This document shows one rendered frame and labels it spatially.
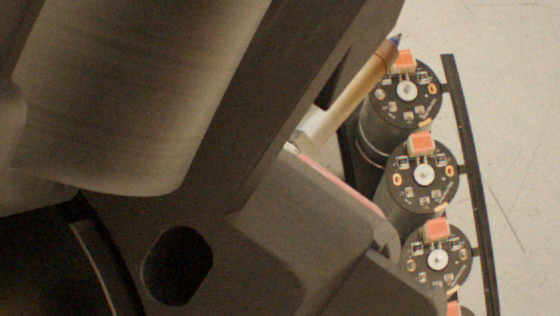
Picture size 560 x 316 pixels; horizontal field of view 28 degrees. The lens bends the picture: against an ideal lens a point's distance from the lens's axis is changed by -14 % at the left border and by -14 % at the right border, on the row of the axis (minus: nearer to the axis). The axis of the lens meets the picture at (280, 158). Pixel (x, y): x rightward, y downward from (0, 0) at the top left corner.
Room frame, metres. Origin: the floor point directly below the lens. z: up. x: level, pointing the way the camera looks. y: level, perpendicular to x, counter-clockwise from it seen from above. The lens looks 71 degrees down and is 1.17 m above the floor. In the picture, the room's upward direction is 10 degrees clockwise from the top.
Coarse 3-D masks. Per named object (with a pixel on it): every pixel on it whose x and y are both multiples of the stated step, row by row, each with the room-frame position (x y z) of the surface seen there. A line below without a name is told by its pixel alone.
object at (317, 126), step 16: (384, 48) 0.14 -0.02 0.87; (368, 64) 0.13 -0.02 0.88; (384, 64) 0.13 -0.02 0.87; (352, 80) 0.12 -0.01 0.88; (368, 80) 0.13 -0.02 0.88; (352, 96) 0.12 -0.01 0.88; (320, 112) 0.11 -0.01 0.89; (336, 112) 0.11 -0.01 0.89; (304, 128) 0.10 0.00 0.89; (320, 128) 0.11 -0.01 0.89; (336, 128) 0.11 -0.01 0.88; (288, 144) 0.10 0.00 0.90; (304, 144) 0.10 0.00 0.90; (320, 144) 0.10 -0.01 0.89; (320, 160) 0.10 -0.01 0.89
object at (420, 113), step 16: (384, 80) 0.15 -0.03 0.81; (416, 80) 0.16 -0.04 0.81; (432, 80) 0.16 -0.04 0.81; (432, 96) 0.15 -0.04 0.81; (384, 112) 0.14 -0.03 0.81; (400, 112) 0.14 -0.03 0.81; (416, 112) 0.15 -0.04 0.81; (432, 112) 0.15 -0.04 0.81; (400, 128) 0.14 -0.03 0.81; (416, 128) 0.14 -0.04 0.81
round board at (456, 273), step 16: (416, 240) 0.10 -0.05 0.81; (448, 240) 0.11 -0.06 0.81; (464, 240) 0.11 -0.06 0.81; (400, 256) 0.10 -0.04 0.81; (416, 256) 0.10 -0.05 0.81; (448, 256) 0.10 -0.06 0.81; (416, 272) 0.09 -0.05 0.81; (432, 272) 0.10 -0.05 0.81; (448, 272) 0.10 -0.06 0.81; (464, 272) 0.10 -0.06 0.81; (448, 288) 0.09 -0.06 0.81
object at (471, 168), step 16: (448, 64) 0.17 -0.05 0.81; (448, 80) 0.16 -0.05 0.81; (464, 96) 0.16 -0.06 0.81; (464, 112) 0.15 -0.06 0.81; (464, 128) 0.14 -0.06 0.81; (464, 144) 0.14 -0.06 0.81; (464, 160) 0.13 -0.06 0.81; (480, 176) 0.13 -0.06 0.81; (480, 192) 0.12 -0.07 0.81; (480, 208) 0.12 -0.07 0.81; (480, 224) 0.11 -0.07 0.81; (480, 240) 0.11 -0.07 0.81; (480, 256) 0.10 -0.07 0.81; (496, 288) 0.09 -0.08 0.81; (496, 304) 0.09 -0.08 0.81
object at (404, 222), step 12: (420, 168) 0.13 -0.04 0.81; (432, 168) 0.13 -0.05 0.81; (384, 180) 0.12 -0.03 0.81; (396, 180) 0.12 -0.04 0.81; (420, 180) 0.12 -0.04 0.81; (432, 180) 0.12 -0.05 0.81; (384, 192) 0.12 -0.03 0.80; (384, 204) 0.12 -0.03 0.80; (396, 204) 0.12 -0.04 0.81; (396, 216) 0.12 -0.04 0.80; (408, 216) 0.11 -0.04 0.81; (420, 216) 0.11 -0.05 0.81; (432, 216) 0.12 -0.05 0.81; (396, 228) 0.11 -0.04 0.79; (408, 228) 0.11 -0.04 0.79
